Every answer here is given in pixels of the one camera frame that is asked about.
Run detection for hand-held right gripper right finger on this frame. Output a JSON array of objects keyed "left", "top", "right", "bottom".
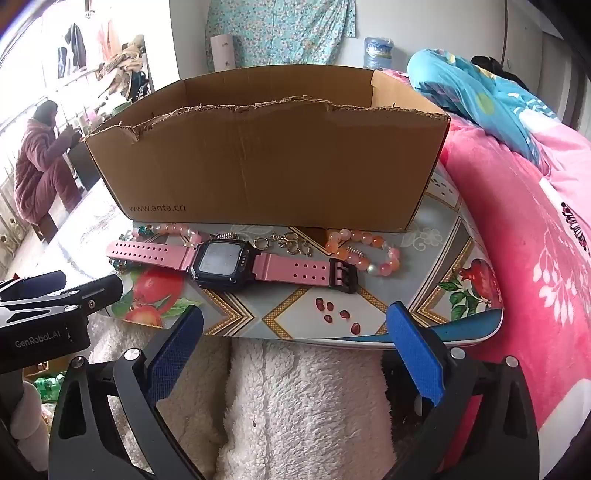
[{"left": 385, "top": 301, "right": 539, "bottom": 480}]

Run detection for brown cardboard box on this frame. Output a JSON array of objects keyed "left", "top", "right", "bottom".
[{"left": 83, "top": 65, "right": 451, "bottom": 234}]

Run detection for white wardrobe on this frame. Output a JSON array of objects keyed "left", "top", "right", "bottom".
[{"left": 503, "top": 0, "right": 583, "bottom": 134}]

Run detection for pink strap digital watch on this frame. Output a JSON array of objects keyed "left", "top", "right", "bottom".
[{"left": 106, "top": 237, "right": 358, "bottom": 294}]

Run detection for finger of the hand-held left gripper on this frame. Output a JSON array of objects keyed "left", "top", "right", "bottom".
[{"left": 0, "top": 271, "right": 125, "bottom": 324}]

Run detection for pile of clothes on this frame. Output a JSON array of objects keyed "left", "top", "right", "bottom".
[{"left": 99, "top": 34, "right": 148, "bottom": 100}]

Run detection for white fluffy garment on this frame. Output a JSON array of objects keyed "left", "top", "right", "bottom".
[{"left": 88, "top": 318, "right": 398, "bottom": 480}]

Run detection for gold chain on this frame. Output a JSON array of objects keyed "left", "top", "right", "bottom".
[{"left": 254, "top": 232, "right": 296, "bottom": 252}]

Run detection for person's left forearm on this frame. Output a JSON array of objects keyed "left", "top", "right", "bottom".
[{"left": 9, "top": 381, "right": 51, "bottom": 472}]

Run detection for blue water jug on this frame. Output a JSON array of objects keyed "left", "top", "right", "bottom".
[{"left": 363, "top": 37, "right": 395, "bottom": 70}]

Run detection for dark side table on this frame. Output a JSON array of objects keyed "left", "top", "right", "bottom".
[{"left": 67, "top": 138, "right": 100, "bottom": 190}]

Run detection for dark hanging garment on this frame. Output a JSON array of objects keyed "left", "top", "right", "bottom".
[{"left": 58, "top": 23, "right": 88, "bottom": 77}]

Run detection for orange pink bead bracelet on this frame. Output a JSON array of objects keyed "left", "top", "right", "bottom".
[{"left": 324, "top": 227, "right": 402, "bottom": 278}]

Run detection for green plastic bottles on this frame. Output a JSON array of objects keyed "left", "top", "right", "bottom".
[{"left": 28, "top": 364, "right": 68, "bottom": 400}]

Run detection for blue patterned quilt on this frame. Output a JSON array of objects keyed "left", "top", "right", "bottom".
[{"left": 406, "top": 48, "right": 561, "bottom": 164}]

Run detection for teal floral wall cloth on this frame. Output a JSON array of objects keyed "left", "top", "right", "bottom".
[{"left": 205, "top": 0, "right": 357, "bottom": 70}]

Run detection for pink hanging garment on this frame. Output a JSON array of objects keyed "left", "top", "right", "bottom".
[{"left": 97, "top": 18, "right": 122, "bottom": 61}]

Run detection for dark brown stool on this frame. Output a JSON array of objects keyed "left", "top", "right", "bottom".
[{"left": 32, "top": 203, "right": 70, "bottom": 243}]

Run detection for multicolour bead bracelet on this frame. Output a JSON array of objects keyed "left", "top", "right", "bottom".
[{"left": 111, "top": 223, "right": 205, "bottom": 273}]

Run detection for table with fruit-print cloth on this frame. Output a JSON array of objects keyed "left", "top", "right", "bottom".
[{"left": 44, "top": 159, "right": 505, "bottom": 348}]

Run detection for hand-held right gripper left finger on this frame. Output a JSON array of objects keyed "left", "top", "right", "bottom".
[{"left": 48, "top": 305, "right": 206, "bottom": 480}]

